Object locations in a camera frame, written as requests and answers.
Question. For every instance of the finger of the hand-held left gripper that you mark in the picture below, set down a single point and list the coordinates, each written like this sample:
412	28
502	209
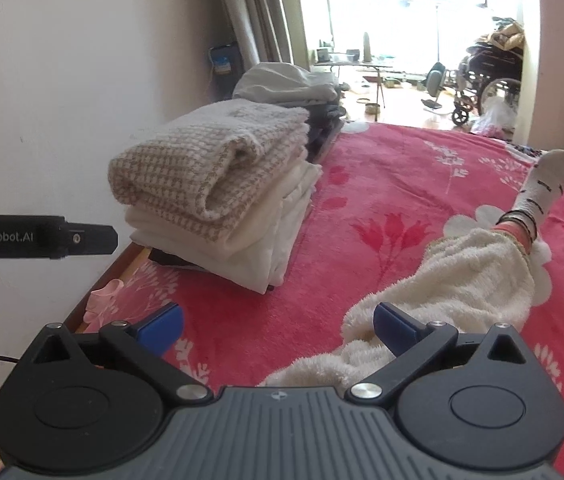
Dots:
92	240

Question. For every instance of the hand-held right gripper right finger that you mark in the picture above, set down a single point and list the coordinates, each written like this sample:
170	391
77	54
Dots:
394	327

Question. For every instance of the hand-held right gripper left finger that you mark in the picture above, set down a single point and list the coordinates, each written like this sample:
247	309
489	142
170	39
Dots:
164	327

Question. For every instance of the beige checked knit jacket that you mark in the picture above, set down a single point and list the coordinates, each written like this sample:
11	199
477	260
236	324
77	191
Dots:
187	170

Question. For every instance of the folded cream clothes stack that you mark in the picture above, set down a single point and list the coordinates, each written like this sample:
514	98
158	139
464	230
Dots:
272	230

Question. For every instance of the pile of dark clothes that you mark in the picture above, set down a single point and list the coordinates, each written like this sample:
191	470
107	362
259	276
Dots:
319	120

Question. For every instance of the person's leg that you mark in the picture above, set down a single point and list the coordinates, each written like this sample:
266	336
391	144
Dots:
437	285

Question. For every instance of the pink cloth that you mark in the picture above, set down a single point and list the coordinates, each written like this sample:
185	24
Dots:
102	300

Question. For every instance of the red floral blanket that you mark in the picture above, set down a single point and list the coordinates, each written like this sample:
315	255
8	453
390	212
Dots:
387	185

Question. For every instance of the white patterned sock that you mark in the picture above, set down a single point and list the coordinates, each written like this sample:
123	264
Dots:
544	185

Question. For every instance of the white plastic bag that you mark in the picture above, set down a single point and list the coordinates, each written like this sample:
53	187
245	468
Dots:
494	117

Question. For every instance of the table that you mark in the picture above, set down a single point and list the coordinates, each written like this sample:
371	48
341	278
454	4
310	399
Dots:
357	64

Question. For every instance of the wheelchair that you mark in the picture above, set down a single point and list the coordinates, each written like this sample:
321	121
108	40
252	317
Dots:
482	62

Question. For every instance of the grey curtain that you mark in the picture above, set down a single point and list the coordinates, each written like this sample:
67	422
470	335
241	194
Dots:
252	10

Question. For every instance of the brown padded coat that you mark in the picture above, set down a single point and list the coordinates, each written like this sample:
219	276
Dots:
507	35

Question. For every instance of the wooden bed frame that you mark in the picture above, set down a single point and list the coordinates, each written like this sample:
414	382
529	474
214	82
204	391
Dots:
112	272

